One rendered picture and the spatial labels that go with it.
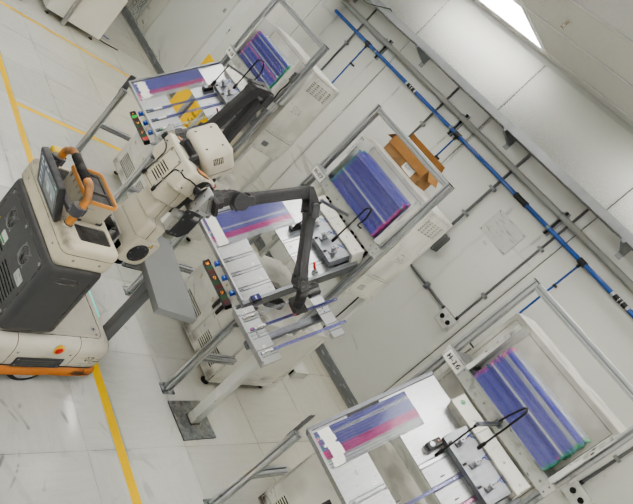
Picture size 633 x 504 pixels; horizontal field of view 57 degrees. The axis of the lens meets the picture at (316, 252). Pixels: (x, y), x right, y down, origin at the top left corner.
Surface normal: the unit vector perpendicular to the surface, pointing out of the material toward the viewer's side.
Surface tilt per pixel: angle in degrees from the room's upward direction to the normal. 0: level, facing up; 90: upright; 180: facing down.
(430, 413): 44
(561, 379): 90
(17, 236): 90
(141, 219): 82
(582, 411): 90
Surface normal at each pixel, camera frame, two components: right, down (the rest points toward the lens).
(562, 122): -0.56, -0.23
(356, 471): 0.10, -0.64
